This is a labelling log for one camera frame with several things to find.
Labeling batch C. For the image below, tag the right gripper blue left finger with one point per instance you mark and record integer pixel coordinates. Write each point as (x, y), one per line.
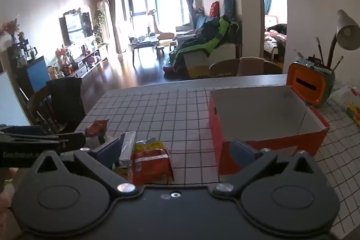
(108, 153)

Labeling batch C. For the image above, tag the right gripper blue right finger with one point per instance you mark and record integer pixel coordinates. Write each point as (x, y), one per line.
(243, 154)

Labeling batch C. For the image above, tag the dark red snack packet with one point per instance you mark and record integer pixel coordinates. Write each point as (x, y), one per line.
(97, 128)

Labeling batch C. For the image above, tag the red yellow chip bag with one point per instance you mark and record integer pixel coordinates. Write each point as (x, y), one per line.
(144, 162)

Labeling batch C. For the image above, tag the person left hand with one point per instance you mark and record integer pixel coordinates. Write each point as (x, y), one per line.
(7, 187)

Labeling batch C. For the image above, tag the white sideboard cabinet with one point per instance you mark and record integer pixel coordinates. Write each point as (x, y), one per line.
(11, 112)

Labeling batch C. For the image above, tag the red cardboard box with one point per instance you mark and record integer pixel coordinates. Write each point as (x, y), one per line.
(273, 117)

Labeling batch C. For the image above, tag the wooden chair with black jacket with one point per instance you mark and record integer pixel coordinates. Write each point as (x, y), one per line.
(58, 106)

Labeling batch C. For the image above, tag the blue cabinet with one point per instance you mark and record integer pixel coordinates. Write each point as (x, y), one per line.
(30, 77)

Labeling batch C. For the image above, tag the white grid tablecloth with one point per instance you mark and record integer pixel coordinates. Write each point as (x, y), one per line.
(177, 114)

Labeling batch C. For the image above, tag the orange green tissue box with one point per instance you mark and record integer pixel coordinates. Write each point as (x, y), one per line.
(312, 83)

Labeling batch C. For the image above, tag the colourful plastic bag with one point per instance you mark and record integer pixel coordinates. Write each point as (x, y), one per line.
(348, 99)

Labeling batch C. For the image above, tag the sofa with green jacket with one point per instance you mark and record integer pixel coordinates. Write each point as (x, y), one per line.
(217, 40)

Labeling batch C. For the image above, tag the wooden coffee table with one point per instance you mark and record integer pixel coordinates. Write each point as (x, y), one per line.
(149, 41)

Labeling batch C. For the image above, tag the grey desk lamp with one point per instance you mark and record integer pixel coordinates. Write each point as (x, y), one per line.
(347, 35)

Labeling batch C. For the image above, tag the wall television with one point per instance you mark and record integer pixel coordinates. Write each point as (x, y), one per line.
(75, 27)

